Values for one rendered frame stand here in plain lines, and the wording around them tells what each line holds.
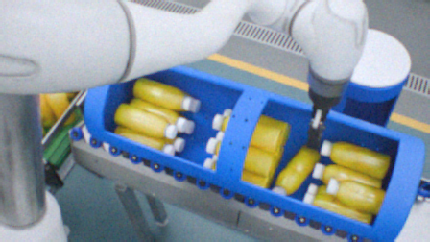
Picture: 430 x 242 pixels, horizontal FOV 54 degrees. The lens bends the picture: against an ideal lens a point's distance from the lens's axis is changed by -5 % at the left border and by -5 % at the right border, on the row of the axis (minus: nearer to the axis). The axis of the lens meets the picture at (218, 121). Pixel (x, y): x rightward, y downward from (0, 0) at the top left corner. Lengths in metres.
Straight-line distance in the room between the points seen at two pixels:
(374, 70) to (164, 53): 1.08
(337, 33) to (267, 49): 2.24
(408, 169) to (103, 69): 0.77
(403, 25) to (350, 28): 2.64
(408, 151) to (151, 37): 0.75
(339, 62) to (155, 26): 0.41
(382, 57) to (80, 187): 1.70
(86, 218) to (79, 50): 2.01
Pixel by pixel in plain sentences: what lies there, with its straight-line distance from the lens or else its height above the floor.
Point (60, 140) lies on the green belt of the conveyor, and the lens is 1.56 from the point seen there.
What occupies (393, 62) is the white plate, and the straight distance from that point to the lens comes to 1.57.
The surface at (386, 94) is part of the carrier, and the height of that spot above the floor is 0.99.
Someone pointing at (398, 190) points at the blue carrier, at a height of 1.21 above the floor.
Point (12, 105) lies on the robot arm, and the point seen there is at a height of 1.62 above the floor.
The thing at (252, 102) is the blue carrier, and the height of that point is 1.23.
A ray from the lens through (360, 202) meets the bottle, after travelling 1.14.
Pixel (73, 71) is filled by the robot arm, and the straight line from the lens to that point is 0.46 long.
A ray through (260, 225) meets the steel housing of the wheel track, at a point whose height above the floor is 0.88.
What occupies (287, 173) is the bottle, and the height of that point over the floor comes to 1.04.
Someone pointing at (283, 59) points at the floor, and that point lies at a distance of 2.97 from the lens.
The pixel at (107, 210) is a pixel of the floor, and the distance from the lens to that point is 2.41.
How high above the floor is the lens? 2.09
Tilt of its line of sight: 53 degrees down
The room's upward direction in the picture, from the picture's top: 4 degrees counter-clockwise
